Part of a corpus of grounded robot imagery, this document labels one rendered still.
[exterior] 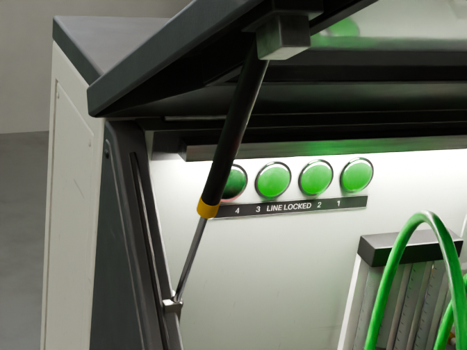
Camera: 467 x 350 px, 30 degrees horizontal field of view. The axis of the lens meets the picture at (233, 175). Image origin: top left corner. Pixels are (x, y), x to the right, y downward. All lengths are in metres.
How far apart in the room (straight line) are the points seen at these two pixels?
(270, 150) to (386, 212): 0.23
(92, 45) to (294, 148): 0.29
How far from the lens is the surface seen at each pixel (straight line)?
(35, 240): 3.80
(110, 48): 1.11
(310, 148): 1.05
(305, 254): 1.16
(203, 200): 0.78
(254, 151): 1.02
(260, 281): 1.15
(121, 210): 0.96
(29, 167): 4.51
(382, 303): 1.14
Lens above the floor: 1.80
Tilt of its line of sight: 23 degrees down
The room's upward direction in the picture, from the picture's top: 8 degrees clockwise
